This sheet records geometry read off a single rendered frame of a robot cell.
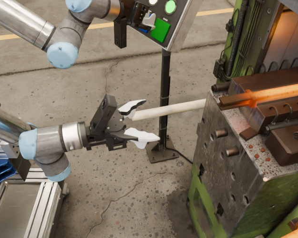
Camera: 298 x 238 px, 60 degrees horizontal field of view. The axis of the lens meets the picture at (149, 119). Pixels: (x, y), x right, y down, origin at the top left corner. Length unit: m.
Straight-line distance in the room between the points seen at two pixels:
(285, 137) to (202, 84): 1.72
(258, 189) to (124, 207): 1.03
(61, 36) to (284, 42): 0.74
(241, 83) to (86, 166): 1.27
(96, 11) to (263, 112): 0.57
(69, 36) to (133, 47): 2.14
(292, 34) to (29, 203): 1.43
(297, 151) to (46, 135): 0.64
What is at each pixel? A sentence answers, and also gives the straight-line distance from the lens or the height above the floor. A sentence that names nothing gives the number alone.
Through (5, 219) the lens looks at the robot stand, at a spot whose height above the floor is 0.21.
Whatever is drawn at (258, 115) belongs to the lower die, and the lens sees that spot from 0.83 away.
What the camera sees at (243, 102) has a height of 0.99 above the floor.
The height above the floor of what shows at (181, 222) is 0.00.
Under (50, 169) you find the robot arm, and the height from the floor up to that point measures 0.90.
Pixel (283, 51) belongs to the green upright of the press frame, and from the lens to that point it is 1.08.
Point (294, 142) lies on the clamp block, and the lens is 0.79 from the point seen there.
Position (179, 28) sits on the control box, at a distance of 1.06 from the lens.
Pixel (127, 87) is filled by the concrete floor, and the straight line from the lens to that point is 2.38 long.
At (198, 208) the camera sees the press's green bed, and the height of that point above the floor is 0.15.
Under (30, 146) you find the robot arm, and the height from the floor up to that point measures 1.00.
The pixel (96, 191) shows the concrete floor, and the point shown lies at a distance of 1.75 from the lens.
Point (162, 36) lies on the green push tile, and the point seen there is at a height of 1.00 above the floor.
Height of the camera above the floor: 1.52
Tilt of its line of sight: 47 degrees down
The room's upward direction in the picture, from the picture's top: straight up
